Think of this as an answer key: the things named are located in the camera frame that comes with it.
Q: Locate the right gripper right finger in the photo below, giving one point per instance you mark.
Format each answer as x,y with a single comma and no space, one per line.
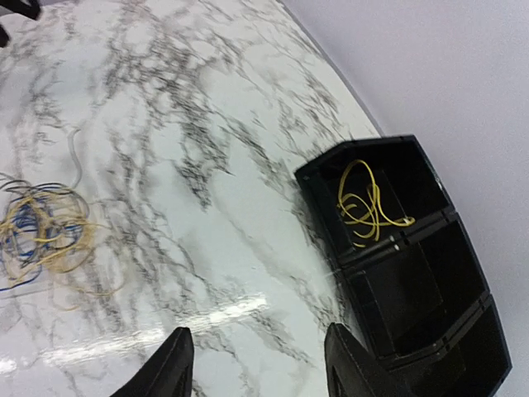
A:
352,371

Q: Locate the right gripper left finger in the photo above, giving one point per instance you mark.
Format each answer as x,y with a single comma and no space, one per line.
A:
169,371

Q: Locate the black compartment tray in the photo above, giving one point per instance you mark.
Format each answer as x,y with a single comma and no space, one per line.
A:
400,251

